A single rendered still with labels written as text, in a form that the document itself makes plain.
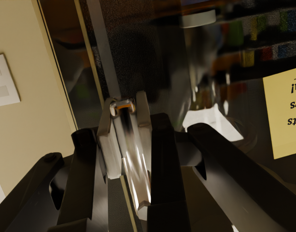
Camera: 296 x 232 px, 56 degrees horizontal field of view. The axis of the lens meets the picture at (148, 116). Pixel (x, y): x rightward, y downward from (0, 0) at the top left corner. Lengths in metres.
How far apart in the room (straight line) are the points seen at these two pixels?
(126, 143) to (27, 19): 0.54
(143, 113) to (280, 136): 0.14
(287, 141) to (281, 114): 0.03
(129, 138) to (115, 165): 0.02
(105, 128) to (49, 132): 0.58
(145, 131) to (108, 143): 0.02
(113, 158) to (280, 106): 0.15
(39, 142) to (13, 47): 0.24
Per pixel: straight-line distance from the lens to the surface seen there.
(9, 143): 0.78
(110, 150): 0.16
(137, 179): 0.19
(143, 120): 0.16
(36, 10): 0.23
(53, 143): 0.75
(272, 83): 0.24
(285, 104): 0.25
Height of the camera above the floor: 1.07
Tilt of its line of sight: 21 degrees up
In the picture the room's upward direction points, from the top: 169 degrees clockwise
